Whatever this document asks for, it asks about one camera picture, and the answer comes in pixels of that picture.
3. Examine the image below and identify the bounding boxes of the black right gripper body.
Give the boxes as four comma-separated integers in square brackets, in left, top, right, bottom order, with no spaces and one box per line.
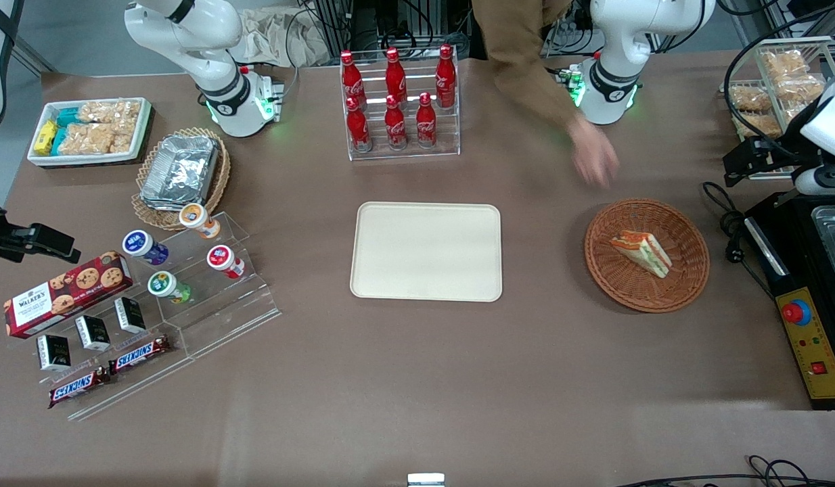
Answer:
[0,199,38,263]

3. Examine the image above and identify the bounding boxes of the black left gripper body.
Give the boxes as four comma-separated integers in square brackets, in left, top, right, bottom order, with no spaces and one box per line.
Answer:
[744,134,826,179]

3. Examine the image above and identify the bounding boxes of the triangle sandwich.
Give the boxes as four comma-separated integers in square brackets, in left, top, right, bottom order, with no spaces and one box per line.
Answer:
[608,230,674,279]

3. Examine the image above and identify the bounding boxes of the grey arm base connector block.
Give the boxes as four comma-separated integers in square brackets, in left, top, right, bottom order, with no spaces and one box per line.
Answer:
[547,63,587,107]
[254,72,286,124]

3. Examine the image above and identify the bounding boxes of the brown sleeved forearm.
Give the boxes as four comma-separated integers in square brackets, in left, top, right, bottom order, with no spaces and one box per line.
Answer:
[470,0,586,133]

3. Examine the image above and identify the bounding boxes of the aluminium foil tray stack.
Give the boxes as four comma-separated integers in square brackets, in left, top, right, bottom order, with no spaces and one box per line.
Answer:
[139,134,221,212]

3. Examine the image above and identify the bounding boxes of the brown wicker basket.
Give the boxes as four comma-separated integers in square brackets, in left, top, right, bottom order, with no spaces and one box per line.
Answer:
[583,197,711,314]

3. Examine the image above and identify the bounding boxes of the tan woven basket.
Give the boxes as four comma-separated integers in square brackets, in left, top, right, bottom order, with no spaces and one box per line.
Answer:
[131,126,232,232]

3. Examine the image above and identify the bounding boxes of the beige plastic tray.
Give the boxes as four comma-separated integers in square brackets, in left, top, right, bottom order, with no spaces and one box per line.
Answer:
[349,201,504,303]

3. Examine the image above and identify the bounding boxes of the person hand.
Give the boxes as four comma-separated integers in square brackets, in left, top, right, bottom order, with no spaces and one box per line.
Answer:
[568,116,622,188]

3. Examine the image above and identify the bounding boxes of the clear bag of crackers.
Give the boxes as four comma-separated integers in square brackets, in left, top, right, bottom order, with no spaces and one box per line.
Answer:
[735,112,783,140]
[774,74,827,104]
[761,50,810,79]
[728,84,773,113]

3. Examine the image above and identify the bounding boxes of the red Walkers cookie box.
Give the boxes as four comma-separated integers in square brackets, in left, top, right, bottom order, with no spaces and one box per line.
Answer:
[3,250,135,340]

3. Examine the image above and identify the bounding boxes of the blue lid drink cup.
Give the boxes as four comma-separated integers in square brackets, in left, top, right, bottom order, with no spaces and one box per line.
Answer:
[122,229,170,266]

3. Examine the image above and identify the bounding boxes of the white rectangular snack bin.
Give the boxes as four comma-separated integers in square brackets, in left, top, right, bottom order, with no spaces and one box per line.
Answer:
[26,97,153,168]

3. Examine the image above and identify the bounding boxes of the small black box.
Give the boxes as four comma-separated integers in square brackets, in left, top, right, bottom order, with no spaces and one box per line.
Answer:
[36,334,72,372]
[114,296,148,335]
[74,315,112,352]

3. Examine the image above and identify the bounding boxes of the yellow snack packet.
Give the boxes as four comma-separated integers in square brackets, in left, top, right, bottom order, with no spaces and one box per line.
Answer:
[32,120,59,156]

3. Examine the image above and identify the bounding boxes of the green lid drink cup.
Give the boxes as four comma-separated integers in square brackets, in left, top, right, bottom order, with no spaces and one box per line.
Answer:
[147,271,193,304]

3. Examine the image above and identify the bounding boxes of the black countertop machine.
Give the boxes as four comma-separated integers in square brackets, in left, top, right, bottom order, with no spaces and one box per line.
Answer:
[742,192,835,411]

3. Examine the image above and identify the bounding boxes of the Snickers chocolate bar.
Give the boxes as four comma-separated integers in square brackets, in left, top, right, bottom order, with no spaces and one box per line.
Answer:
[108,335,172,376]
[48,367,112,410]

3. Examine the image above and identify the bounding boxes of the orange lid drink cup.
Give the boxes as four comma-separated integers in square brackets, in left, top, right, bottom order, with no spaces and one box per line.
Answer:
[179,202,223,241]

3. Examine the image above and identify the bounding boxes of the red emergency stop button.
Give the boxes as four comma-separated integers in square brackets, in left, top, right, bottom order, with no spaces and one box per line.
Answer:
[781,298,813,327]

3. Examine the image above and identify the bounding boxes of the red lid drink cup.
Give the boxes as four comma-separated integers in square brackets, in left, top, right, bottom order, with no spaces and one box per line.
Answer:
[206,245,246,280]

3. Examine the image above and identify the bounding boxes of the clear acrylic stepped stand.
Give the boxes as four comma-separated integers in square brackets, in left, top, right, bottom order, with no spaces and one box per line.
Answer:
[25,210,282,422]

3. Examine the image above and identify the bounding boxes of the yellow control panel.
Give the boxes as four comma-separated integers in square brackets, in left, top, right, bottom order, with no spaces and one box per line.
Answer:
[774,286,835,402]

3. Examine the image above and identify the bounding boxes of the red cola bottle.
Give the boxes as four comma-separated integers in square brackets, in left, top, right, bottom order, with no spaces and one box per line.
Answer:
[434,43,457,110]
[384,95,409,150]
[384,47,409,103]
[340,50,367,110]
[345,97,373,153]
[415,92,438,149]

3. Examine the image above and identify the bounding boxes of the crumpled beige cloth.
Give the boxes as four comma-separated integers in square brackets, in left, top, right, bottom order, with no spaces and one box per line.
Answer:
[240,5,332,69]

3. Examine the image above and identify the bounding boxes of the clear acrylic bottle rack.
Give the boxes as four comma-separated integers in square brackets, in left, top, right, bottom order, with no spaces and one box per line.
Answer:
[340,46,461,162]

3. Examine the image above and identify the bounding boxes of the white wire shelf rack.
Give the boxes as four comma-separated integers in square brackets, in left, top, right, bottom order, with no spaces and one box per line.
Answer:
[719,36,835,181]

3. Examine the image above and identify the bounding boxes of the black power cable with plug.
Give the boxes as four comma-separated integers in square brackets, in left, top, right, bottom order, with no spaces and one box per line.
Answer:
[701,181,777,300]

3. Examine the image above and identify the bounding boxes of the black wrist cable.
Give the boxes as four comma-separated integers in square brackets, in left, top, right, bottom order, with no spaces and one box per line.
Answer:
[724,3,835,158]

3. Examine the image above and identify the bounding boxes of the black floor cables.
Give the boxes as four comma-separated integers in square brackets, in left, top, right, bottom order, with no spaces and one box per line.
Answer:
[614,454,835,487]

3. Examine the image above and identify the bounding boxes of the black equipment rack with cables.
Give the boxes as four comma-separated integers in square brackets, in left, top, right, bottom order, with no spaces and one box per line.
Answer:
[298,0,474,60]

